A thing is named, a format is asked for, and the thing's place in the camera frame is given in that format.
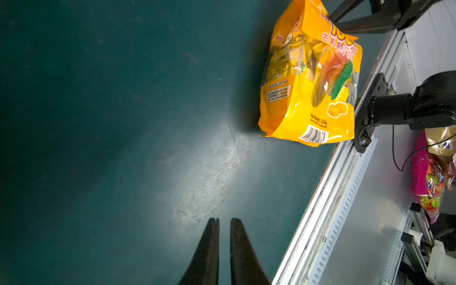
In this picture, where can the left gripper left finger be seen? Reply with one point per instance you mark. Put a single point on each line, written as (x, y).
(204, 266)

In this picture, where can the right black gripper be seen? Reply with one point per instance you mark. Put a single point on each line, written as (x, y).
(385, 15)

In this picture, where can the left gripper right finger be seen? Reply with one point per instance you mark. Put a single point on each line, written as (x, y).
(244, 264)

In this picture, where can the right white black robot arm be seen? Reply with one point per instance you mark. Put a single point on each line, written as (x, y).
(433, 103)

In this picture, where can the white perforated vent strip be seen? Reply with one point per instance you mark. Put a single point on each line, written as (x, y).
(347, 190)

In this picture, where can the yellow orange snack bag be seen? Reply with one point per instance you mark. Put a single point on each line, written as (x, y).
(309, 86)

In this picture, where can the gold foil bag outside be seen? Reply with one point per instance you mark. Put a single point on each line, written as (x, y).
(442, 144)

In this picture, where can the pink candy bag outside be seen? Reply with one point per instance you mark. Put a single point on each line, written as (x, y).
(427, 179)

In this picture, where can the dark green table mat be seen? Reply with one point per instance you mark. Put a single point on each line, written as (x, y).
(126, 126)

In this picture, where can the aluminium front frame rail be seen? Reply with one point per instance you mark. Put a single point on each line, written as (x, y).
(368, 250)

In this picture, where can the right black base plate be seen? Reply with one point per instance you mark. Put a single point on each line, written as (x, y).
(364, 122)

